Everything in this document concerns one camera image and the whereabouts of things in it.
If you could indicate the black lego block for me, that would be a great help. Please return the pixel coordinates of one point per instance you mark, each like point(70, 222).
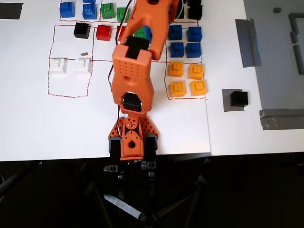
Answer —
point(195, 2)
point(82, 31)
point(184, 14)
point(240, 98)
point(195, 12)

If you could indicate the orange robot base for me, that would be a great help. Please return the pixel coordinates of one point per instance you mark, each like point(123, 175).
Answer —
point(131, 147)

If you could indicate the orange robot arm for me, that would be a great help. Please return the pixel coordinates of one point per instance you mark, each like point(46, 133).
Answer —
point(130, 71)

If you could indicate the green lego block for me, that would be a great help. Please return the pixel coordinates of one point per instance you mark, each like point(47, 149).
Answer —
point(122, 14)
point(108, 10)
point(140, 32)

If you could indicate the red lego block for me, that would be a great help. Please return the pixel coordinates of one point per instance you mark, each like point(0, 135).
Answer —
point(103, 32)
point(121, 34)

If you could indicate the blue lego block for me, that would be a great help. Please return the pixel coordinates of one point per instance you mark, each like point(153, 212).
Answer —
point(89, 11)
point(89, 1)
point(175, 32)
point(193, 50)
point(67, 10)
point(177, 50)
point(194, 33)

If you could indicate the yellow lego block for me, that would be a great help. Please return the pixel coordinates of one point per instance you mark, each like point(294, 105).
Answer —
point(177, 88)
point(176, 69)
point(198, 88)
point(196, 71)

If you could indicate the white lego block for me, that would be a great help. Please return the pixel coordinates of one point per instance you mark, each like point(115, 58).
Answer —
point(57, 66)
point(83, 65)

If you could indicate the grey square tape marker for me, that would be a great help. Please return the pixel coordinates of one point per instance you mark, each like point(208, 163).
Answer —
point(226, 104)

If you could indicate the grey tape strip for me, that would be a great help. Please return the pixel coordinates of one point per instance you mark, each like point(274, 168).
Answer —
point(282, 118)
point(248, 42)

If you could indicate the grey black table clamp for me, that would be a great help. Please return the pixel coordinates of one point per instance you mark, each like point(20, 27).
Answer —
point(115, 147)
point(150, 145)

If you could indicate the small grey lego piece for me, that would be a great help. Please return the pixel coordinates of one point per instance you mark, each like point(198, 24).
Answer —
point(276, 10)

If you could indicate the grey lego baseplate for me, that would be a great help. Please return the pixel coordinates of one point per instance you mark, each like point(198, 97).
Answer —
point(273, 71)

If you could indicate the black tripod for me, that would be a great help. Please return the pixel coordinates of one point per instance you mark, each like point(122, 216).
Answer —
point(123, 206)

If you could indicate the grey lego wall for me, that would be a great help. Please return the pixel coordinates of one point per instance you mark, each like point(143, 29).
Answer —
point(299, 59)
point(292, 22)

